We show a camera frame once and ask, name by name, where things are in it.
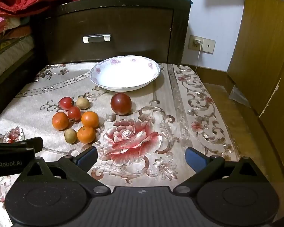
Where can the small red cherry tomato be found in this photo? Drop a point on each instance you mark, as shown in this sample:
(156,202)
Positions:
(66,103)

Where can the orange tangerine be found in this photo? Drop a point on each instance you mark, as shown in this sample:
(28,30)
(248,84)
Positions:
(90,119)
(60,121)
(86,135)

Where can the stacked folded bedding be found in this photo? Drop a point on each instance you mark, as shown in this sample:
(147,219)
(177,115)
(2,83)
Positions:
(15,41)

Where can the greenish beige longan fruit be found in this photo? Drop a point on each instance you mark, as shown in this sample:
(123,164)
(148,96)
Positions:
(70,136)

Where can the floral embroidered table cloth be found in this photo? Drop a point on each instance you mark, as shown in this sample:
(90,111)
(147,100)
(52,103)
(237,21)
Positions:
(141,156)

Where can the dark wooden nightstand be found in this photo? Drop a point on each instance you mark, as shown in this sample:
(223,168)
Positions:
(155,29)

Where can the white wall socket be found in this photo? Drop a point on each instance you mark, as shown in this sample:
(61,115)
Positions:
(201,44)

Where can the silver drawer handle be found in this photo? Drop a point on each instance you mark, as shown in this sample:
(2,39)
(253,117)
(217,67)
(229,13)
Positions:
(95,38)

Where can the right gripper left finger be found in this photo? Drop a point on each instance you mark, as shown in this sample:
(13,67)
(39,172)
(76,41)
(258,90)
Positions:
(76,169)

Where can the orange tangerine front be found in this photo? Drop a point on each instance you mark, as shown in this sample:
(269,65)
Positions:
(86,135)

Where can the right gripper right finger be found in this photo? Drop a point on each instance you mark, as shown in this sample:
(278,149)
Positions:
(207,169)

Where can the white floral porcelain bowl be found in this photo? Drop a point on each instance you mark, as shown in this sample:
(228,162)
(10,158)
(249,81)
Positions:
(125,73)

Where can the wooden wardrobe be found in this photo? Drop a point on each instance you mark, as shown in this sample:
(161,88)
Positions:
(257,65)

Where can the large dark red tomato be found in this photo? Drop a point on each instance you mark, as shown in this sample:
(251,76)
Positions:
(121,104)

